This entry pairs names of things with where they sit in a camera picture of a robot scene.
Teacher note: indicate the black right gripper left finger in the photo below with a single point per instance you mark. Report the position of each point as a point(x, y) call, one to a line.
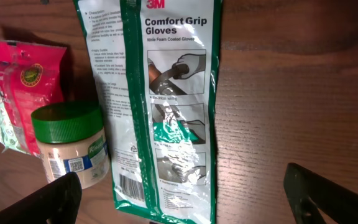
point(57, 202)

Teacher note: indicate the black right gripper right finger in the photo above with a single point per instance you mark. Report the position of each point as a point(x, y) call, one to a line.
point(309, 194)

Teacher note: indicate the green lid jar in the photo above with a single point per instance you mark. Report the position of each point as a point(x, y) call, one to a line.
point(71, 138)

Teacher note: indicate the red snack bag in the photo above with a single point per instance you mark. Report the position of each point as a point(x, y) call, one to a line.
point(29, 79)

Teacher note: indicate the green white 3M package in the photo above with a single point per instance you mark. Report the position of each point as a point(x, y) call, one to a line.
point(155, 64)

